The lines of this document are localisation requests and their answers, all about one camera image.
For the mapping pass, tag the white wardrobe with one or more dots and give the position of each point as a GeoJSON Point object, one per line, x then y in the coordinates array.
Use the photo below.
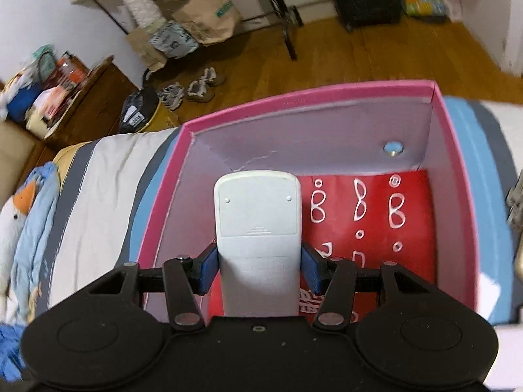
{"type": "Point", "coordinates": [490, 16]}

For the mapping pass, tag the pink tissue pack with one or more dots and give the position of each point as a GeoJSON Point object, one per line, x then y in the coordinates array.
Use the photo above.
{"type": "Point", "coordinates": [53, 102]}

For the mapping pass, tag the padded wooden headboard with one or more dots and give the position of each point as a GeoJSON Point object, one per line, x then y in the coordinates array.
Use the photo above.
{"type": "Point", "coordinates": [16, 155]}

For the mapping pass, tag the red printed pouch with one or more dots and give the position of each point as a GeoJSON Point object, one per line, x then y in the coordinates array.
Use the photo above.
{"type": "Point", "coordinates": [408, 253]}

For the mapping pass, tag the pink storage box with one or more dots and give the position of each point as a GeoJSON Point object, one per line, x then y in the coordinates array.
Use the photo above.
{"type": "Point", "coordinates": [306, 143]}

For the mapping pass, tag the black floor bag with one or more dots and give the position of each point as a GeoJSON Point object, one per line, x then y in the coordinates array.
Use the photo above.
{"type": "Point", "coordinates": [139, 110]}

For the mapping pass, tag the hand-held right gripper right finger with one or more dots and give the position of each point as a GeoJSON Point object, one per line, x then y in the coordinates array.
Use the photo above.
{"type": "Point", "coordinates": [310, 270]}

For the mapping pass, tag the wooden nightstand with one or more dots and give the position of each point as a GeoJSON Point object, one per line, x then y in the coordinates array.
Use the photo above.
{"type": "Point", "coordinates": [102, 94]}

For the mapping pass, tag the plain white remote control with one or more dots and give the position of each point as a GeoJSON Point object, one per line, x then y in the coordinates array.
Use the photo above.
{"type": "Point", "coordinates": [257, 220]}

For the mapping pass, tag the small brown paper bag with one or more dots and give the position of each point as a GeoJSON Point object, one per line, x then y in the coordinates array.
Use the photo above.
{"type": "Point", "coordinates": [143, 47]}

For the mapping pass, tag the black clothes rack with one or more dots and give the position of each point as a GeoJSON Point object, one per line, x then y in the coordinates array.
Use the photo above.
{"type": "Point", "coordinates": [286, 28]}

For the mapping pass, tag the mint green bag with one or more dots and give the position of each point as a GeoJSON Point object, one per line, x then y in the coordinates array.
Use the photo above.
{"type": "Point", "coordinates": [44, 59]}

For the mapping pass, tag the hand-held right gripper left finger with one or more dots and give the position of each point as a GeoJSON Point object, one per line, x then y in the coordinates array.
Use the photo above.
{"type": "Point", "coordinates": [208, 270]}

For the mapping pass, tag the large brown paper bag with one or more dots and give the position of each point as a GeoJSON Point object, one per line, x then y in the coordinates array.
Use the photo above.
{"type": "Point", "coordinates": [204, 16]}

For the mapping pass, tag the white printed plastic bag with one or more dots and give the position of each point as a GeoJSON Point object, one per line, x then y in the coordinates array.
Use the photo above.
{"type": "Point", "coordinates": [171, 39]}

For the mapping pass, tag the red mesh basket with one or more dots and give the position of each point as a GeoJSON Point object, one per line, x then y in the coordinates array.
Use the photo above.
{"type": "Point", "coordinates": [67, 69]}

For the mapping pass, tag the blue container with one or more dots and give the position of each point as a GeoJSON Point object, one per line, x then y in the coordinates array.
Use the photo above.
{"type": "Point", "coordinates": [22, 104]}

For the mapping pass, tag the pair of sneakers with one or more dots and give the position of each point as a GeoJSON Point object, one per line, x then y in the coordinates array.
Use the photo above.
{"type": "Point", "coordinates": [171, 94]}

